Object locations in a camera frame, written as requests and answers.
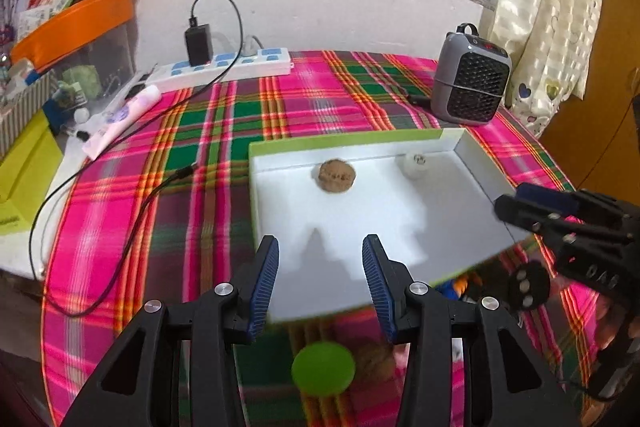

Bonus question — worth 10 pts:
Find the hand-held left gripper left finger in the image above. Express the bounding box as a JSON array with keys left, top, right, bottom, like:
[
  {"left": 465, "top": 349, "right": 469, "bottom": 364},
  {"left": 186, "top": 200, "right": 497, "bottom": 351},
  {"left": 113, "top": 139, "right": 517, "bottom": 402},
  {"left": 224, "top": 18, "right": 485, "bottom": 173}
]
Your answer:
[{"left": 60, "top": 234, "right": 281, "bottom": 427}]

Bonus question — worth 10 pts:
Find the green white cardboard box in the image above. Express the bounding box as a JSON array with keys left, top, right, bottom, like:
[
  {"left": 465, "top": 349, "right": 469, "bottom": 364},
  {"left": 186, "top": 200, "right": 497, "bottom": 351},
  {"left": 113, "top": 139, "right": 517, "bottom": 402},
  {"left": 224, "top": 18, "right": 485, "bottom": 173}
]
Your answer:
[{"left": 248, "top": 127, "right": 533, "bottom": 323}]

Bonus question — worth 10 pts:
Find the striped cardboard box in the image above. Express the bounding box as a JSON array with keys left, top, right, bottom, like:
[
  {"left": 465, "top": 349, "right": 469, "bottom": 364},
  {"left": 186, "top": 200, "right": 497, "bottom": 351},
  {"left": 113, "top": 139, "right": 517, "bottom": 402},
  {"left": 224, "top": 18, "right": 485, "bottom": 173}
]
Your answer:
[{"left": 0, "top": 69, "right": 58, "bottom": 160}]

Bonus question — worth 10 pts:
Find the carved brown walnut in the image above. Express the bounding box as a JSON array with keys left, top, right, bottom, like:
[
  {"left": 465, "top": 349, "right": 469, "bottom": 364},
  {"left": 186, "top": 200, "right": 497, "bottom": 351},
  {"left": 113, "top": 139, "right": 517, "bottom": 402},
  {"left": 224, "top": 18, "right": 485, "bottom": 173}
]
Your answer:
[{"left": 317, "top": 159, "right": 357, "bottom": 194}]

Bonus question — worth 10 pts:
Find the blue orange knitted ornament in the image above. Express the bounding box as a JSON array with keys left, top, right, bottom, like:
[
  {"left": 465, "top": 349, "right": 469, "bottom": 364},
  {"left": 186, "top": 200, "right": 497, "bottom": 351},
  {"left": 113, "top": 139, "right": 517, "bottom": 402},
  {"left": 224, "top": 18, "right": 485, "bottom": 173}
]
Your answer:
[{"left": 435, "top": 274, "right": 481, "bottom": 303}]

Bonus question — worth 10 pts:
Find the black charger cable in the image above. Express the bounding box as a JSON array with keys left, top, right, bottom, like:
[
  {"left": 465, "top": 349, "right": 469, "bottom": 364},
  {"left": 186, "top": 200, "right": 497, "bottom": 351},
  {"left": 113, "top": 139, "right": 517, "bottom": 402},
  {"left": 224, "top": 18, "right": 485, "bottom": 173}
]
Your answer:
[{"left": 29, "top": 0, "right": 246, "bottom": 319}]

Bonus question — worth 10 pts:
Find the yellow-green cardboard box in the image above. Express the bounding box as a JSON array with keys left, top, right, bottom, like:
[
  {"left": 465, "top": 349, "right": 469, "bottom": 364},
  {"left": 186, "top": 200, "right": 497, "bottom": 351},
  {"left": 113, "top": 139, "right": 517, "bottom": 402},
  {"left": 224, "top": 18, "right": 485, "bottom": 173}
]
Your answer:
[{"left": 0, "top": 112, "right": 63, "bottom": 238}]

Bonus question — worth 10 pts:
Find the cream heart-print curtain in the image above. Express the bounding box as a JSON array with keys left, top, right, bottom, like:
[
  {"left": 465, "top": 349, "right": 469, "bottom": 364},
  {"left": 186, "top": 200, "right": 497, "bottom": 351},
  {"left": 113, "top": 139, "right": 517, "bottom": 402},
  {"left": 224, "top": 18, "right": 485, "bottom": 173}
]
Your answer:
[{"left": 487, "top": 0, "right": 606, "bottom": 138}]

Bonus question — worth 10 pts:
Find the round brown walnut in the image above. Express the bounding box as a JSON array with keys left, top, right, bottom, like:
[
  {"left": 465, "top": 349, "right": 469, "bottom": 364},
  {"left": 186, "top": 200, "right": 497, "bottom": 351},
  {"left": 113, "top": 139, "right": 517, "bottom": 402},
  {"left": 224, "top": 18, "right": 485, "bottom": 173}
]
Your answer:
[{"left": 356, "top": 342, "right": 398, "bottom": 380}]

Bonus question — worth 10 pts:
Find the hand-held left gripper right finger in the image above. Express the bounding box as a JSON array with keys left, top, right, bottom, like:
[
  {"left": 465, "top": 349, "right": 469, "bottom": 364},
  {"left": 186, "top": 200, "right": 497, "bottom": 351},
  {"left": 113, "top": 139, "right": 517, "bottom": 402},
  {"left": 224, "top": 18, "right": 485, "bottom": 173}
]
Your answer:
[{"left": 361, "top": 234, "right": 581, "bottom": 427}]

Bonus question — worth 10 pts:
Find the pink white tube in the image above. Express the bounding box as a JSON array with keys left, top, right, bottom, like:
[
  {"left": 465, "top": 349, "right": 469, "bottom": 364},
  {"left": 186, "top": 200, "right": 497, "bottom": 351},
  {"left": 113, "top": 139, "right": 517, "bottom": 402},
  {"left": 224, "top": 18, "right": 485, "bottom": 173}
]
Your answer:
[{"left": 81, "top": 84, "right": 162, "bottom": 158}]

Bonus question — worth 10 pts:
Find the grey portable heater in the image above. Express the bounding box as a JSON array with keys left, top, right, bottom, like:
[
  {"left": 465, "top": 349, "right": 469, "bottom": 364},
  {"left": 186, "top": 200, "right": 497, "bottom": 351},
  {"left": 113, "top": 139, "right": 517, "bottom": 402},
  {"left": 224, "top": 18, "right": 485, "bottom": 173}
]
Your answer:
[{"left": 431, "top": 23, "right": 512, "bottom": 126}]

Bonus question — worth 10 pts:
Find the wooden cabinet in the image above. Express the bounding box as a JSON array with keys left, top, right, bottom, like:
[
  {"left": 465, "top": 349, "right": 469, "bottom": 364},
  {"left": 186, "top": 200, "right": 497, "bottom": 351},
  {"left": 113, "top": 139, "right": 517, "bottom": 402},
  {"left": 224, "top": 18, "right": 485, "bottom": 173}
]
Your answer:
[{"left": 540, "top": 0, "right": 640, "bottom": 208}]

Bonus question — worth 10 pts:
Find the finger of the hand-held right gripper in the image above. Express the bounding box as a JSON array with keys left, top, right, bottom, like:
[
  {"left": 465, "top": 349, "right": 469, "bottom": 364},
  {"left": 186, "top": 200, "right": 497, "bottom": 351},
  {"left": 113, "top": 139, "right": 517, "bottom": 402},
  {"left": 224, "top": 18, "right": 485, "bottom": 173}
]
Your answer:
[
  {"left": 494, "top": 194, "right": 640, "bottom": 253},
  {"left": 515, "top": 183, "right": 640, "bottom": 228}
]

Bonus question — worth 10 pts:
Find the clear bin with orange lid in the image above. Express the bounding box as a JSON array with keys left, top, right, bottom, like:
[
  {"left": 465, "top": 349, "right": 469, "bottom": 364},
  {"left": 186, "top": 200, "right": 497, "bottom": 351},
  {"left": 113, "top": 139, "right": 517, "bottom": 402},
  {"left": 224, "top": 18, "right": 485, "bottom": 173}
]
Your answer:
[{"left": 10, "top": 0, "right": 138, "bottom": 108}]

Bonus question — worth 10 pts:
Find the white blue power strip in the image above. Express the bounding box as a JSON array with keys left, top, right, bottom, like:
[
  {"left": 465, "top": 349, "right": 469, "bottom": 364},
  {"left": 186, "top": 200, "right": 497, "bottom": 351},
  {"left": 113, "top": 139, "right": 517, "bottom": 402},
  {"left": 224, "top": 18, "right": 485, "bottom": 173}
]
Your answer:
[{"left": 145, "top": 48, "right": 292, "bottom": 90}]

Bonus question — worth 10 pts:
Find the pink plaid tablecloth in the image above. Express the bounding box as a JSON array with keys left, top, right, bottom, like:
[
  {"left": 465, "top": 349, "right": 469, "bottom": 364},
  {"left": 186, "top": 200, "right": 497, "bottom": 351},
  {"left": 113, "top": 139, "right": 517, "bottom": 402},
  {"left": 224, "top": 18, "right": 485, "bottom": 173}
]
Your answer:
[{"left": 40, "top": 49, "right": 601, "bottom": 427}]

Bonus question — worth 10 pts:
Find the white round case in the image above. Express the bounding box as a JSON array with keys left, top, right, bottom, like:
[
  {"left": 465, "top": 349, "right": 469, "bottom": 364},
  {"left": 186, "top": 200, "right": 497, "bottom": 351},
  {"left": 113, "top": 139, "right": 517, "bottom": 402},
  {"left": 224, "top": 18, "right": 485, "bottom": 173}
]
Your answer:
[{"left": 396, "top": 151, "right": 432, "bottom": 178}]

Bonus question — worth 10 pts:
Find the black mushroom-shaped white-dotted object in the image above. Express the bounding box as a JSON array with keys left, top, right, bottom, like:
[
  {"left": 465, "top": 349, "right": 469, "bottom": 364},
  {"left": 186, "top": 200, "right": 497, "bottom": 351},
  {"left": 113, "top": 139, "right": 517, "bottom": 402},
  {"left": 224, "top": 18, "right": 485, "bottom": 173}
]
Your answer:
[{"left": 507, "top": 261, "right": 551, "bottom": 313}]

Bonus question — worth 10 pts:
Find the black charger adapter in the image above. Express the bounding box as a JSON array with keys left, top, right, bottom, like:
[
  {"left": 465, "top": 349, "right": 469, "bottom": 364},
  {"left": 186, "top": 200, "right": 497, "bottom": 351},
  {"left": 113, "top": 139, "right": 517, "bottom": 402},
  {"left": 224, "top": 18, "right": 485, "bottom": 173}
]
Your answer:
[{"left": 184, "top": 24, "right": 213, "bottom": 66}]

